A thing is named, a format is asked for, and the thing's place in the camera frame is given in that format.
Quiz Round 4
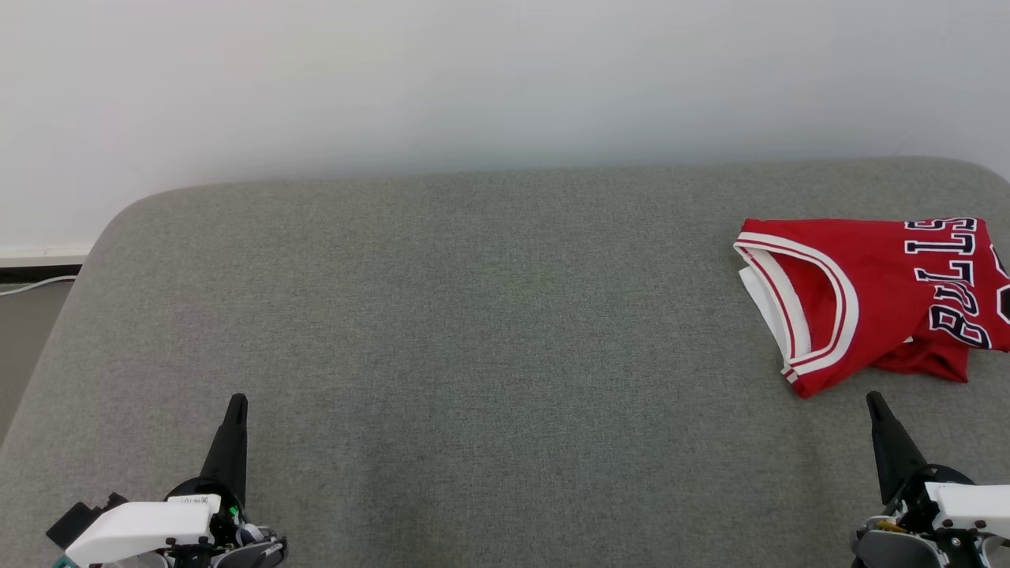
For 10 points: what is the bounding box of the white floor cable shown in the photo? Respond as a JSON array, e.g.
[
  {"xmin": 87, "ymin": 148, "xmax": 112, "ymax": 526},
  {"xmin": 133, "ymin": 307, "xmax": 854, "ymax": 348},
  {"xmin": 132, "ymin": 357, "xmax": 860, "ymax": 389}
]
[{"xmin": 0, "ymin": 274, "xmax": 80, "ymax": 297}]

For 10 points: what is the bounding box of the red basketball jersey white trim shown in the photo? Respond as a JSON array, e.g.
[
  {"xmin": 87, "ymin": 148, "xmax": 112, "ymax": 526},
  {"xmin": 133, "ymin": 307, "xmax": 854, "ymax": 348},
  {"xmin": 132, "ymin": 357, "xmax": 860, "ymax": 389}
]
[{"xmin": 731, "ymin": 215, "xmax": 1010, "ymax": 400}]

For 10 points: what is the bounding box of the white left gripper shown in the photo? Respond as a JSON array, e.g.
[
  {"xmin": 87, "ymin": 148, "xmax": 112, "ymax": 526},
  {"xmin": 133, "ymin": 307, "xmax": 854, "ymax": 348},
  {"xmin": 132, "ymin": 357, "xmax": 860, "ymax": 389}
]
[{"xmin": 63, "ymin": 392, "xmax": 250, "ymax": 567}]

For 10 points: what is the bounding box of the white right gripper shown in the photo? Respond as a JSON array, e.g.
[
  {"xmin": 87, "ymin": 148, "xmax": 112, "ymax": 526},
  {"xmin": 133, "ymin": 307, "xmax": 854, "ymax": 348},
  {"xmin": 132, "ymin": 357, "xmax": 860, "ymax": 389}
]
[{"xmin": 866, "ymin": 390, "xmax": 1010, "ymax": 539}]

